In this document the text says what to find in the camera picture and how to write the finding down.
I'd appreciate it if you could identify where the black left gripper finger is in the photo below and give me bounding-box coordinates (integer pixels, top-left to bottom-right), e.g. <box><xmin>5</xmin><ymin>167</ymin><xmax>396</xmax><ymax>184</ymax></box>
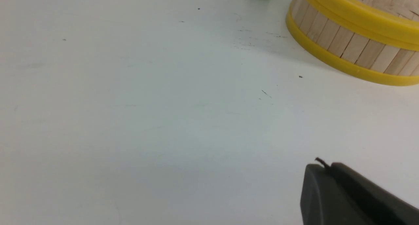
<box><xmin>300</xmin><ymin>158</ymin><xmax>419</xmax><ymax>225</ymax></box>

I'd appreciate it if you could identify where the yellow bamboo steamer lid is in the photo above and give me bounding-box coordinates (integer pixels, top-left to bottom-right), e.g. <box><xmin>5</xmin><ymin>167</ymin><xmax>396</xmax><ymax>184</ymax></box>
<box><xmin>286</xmin><ymin>0</ymin><xmax>419</xmax><ymax>86</ymax></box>

